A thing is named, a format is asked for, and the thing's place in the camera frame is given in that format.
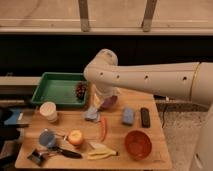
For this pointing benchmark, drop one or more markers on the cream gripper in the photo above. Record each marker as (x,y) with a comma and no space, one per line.
(97,99)

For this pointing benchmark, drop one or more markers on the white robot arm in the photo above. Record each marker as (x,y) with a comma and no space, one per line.
(191,81)

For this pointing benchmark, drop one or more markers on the green plastic tray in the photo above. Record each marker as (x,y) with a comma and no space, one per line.
(60,88)

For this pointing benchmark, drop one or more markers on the crumpled grey-blue cloth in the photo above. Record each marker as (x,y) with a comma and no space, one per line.
(92,114)

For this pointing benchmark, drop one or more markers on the dark red grape bunch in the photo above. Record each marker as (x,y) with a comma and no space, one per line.
(80,90)

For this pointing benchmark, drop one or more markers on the red chili pepper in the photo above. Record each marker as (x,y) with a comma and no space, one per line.
(103,128)

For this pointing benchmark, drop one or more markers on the blue sponge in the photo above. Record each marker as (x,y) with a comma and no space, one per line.
(128,116)

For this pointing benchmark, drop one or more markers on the red yellow apple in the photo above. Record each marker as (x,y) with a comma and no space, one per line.
(75,137)

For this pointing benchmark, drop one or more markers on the black rectangular block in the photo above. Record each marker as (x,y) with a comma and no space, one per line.
(145,117)

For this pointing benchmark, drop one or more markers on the white paper cup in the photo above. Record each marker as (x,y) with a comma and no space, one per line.
(48,110)

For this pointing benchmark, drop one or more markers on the yellow banana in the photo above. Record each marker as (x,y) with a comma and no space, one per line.
(100,151)

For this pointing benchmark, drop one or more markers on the orange plastic bowl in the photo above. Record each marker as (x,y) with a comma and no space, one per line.
(137,144)

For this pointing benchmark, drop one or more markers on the blue box on left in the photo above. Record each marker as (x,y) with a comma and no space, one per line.
(18,118)

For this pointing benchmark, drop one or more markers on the black handled knife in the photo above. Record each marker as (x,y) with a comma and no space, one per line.
(67,153)

